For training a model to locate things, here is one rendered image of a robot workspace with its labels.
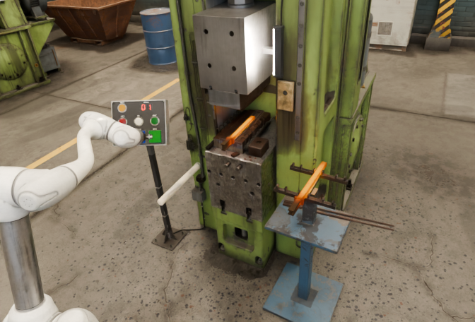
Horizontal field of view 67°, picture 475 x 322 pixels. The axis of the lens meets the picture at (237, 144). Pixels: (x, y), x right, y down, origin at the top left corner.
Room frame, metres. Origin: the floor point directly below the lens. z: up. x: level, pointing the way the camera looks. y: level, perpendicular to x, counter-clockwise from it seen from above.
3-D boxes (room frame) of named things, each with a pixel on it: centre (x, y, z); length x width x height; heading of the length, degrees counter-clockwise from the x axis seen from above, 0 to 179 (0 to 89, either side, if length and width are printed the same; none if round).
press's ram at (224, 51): (1.99, -0.08, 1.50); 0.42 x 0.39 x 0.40; 150
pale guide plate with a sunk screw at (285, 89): (1.78, -0.28, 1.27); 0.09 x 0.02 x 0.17; 60
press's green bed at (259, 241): (1.99, -0.10, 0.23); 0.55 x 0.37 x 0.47; 150
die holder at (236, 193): (1.99, -0.10, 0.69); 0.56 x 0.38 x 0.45; 150
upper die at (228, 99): (2.01, -0.04, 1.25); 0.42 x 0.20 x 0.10; 150
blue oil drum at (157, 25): (6.56, 1.26, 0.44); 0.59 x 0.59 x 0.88
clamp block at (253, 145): (1.79, -0.13, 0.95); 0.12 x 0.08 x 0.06; 150
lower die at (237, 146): (2.01, -0.04, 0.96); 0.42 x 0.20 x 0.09; 150
